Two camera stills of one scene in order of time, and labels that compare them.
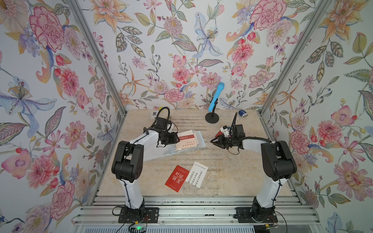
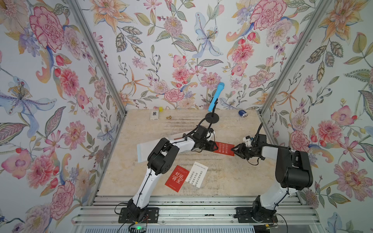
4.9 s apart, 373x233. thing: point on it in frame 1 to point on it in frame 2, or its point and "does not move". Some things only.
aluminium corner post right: x=321 y=7 does not move
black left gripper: x=173 y=139 to x=210 y=145
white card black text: x=196 y=174 does not move
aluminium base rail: x=195 y=210 does not move
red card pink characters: x=177 y=178 does not move
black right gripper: x=221 y=138 to x=240 y=149
